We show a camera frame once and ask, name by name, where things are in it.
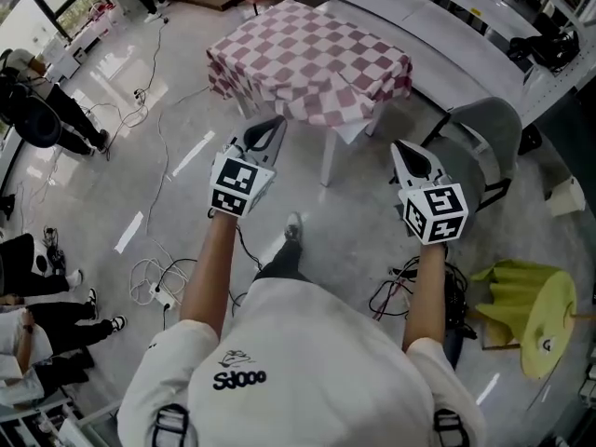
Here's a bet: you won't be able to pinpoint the long white floor cable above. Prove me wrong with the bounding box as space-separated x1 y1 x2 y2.
143 86 213 244

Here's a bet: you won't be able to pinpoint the person's white t-shirt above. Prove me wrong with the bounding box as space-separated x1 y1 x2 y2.
115 277 488 447

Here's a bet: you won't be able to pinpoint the black bag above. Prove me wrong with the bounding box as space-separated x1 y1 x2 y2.
507 29 581 72

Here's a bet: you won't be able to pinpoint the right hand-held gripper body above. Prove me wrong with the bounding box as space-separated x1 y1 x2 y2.
398 173 469 247

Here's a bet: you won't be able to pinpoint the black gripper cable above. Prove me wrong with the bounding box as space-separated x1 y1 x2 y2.
234 223 265 271

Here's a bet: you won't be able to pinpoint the black round seat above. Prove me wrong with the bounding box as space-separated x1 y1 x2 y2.
0 81 63 149

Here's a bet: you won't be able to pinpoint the person's right forearm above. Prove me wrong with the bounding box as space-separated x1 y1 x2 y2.
401 241 451 352

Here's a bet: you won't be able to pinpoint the white floor device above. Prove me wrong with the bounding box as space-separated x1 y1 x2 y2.
36 224 67 277

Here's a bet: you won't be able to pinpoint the person's left forearm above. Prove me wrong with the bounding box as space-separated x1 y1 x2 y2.
178 210 244 340

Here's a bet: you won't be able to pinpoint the person's black trousers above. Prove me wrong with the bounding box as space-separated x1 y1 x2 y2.
253 237 314 284

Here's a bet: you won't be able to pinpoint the white shelf unit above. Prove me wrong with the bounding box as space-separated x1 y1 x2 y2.
284 0 596 129

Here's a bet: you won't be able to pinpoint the white power strip with cables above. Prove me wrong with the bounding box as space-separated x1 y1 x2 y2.
129 255 188 307

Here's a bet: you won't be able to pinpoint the black cable tangle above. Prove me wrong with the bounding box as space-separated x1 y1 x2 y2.
369 255 472 340

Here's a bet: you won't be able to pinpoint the small white box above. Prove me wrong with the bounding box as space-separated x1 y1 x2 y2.
545 176 587 217

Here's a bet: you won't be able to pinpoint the red white checked tablecloth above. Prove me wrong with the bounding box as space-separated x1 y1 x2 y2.
206 0 414 145

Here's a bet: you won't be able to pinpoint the grey folding chair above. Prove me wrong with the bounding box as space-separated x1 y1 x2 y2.
421 96 525 214

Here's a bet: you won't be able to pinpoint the white low cabinet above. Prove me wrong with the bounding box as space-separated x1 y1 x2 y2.
46 3 118 81

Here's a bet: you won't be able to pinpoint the black white harness strap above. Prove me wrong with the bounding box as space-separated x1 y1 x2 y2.
151 402 190 447
432 407 467 447

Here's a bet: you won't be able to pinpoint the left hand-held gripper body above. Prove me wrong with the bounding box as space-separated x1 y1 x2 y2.
208 142 280 219

